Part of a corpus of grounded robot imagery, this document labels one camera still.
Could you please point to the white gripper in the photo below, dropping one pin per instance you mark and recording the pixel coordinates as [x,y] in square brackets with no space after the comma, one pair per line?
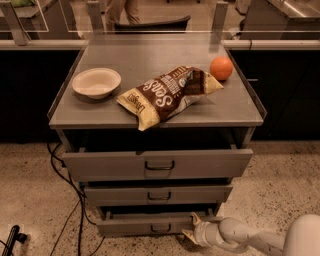
[202,230]

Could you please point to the grey bottom drawer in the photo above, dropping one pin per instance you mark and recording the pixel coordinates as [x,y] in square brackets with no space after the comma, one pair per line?
[150,220]

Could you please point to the grey drawer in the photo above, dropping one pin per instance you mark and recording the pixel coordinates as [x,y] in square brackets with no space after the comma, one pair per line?
[157,165]
[168,195]
[150,220]

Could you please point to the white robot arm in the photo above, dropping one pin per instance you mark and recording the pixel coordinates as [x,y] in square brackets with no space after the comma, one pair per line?
[230,234]

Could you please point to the grey middle drawer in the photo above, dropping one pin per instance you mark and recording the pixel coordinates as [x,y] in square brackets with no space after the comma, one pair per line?
[168,195]

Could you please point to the grey top drawer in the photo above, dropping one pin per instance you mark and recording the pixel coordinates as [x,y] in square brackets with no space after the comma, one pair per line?
[157,165]

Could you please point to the brown yellow chip bag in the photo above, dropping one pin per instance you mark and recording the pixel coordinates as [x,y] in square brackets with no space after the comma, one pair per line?
[165,96]

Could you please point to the orange fruit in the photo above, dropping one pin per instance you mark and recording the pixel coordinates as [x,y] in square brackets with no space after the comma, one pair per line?
[221,68]

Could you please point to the white paper bowl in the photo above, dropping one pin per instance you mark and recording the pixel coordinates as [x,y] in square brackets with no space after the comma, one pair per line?
[96,83]

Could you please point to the black object on floor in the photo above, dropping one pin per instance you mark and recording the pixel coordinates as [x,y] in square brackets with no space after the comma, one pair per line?
[14,236]

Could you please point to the black chair back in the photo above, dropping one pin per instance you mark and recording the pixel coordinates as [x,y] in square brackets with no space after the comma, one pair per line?
[171,26]

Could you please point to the grey counter in background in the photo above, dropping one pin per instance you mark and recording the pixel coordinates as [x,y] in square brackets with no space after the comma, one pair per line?
[281,20]

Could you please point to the clear acrylic barrier panel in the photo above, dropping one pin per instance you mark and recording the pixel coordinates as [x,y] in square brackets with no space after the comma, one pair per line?
[49,19]

